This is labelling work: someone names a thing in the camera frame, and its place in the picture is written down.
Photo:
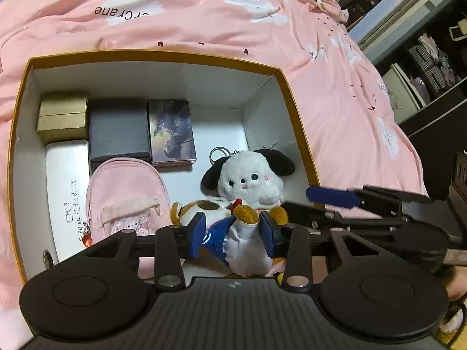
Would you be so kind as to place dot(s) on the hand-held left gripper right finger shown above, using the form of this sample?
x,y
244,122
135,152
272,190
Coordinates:
x,y
267,234

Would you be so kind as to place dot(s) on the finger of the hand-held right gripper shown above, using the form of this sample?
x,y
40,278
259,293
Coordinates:
x,y
313,213
332,196

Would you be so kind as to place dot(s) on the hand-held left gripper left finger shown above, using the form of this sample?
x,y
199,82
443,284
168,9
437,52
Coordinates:
x,y
197,234

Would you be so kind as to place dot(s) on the calico cat plush toy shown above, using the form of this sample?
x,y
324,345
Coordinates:
x,y
204,207

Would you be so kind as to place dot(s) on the duck plush toy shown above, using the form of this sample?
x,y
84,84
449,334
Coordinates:
x,y
244,249

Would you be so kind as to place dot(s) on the white dog plush toy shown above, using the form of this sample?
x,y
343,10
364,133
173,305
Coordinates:
x,y
244,175

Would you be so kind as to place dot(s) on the pink mini backpack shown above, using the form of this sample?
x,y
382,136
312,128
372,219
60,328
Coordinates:
x,y
120,186

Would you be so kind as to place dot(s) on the printed card box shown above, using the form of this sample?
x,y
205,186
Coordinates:
x,y
171,131

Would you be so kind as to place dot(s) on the black rectangular box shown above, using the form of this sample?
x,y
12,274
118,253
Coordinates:
x,y
118,131

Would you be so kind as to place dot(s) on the orange cardboard box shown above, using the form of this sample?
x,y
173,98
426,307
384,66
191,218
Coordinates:
x,y
219,80

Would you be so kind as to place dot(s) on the beige bag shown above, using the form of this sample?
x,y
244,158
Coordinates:
x,y
403,93

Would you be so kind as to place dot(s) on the black shelf unit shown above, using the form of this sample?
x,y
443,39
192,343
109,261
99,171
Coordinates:
x,y
437,109

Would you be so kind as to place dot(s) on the white glasses case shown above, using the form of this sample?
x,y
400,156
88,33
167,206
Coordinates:
x,y
67,182

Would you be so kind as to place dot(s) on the checked storage bin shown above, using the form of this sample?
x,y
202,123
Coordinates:
x,y
432,67

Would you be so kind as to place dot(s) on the small gold gift box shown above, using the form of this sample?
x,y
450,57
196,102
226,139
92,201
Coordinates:
x,y
62,116

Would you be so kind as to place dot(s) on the pink printed blanket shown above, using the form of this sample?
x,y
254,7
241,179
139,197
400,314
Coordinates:
x,y
182,11

